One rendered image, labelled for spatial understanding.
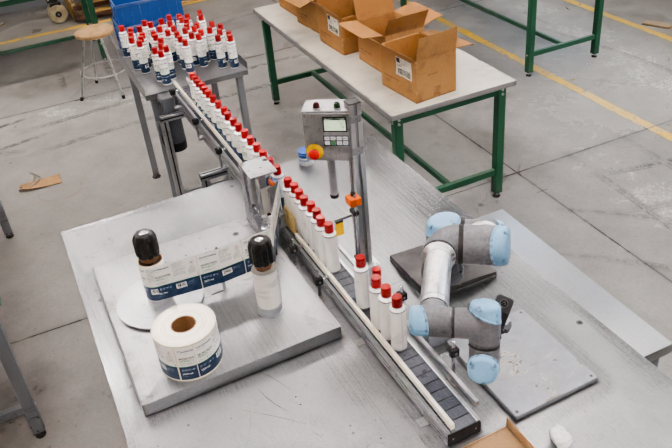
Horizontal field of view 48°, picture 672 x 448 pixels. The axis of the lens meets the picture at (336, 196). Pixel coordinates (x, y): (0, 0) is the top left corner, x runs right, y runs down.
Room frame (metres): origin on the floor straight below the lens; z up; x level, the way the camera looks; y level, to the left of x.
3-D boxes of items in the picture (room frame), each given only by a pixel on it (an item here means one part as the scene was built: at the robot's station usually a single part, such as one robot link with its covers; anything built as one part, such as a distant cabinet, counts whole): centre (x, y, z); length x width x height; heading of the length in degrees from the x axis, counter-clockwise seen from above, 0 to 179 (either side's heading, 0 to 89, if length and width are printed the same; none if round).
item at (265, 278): (1.98, 0.26, 1.03); 0.09 x 0.09 x 0.30
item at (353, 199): (2.14, -0.03, 1.05); 0.10 x 0.04 x 0.33; 113
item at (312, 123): (2.29, 0.00, 1.38); 0.17 x 0.10 x 0.19; 78
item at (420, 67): (3.89, -0.54, 0.97); 0.51 x 0.39 x 0.37; 117
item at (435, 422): (2.16, 0.03, 0.85); 1.65 x 0.11 x 0.05; 23
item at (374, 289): (1.84, -0.10, 0.98); 0.05 x 0.05 x 0.20
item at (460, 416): (2.16, 0.03, 0.86); 1.65 x 0.08 x 0.04; 23
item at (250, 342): (2.10, 0.49, 0.86); 0.80 x 0.67 x 0.05; 23
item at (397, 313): (1.74, -0.15, 0.98); 0.05 x 0.05 x 0.20
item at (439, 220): (2.11, -0.36, 1.03); 0.13 x 0.12 x 0.14; 78
